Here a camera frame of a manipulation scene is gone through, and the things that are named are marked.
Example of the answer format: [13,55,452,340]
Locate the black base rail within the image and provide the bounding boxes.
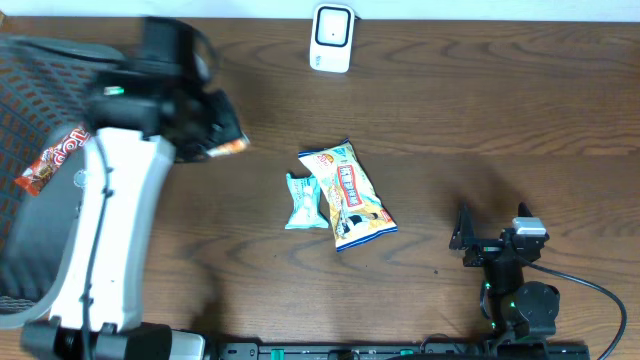
[169,341,591,360]

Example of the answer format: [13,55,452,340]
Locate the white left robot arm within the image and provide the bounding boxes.
[21,17,248,360]

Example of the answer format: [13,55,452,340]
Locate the red Top chocolate bar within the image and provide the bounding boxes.
[14,126,91,196]

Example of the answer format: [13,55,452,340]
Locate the yellow wet wipes pack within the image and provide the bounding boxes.
[298,139,398,252]

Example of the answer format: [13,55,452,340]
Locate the grey plastic shopping basket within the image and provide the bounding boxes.
[1,35,125,329]

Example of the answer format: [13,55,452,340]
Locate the mint green snack pouch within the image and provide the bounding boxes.
[285,173,329,230]

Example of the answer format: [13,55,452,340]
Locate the small orange tissue pack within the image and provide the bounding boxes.
[207,134,250,158]

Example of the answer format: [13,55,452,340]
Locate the white barcode scanner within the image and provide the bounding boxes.
[309,3,356,73]

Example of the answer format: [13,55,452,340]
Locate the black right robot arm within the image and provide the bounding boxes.
[449,203,560,356]

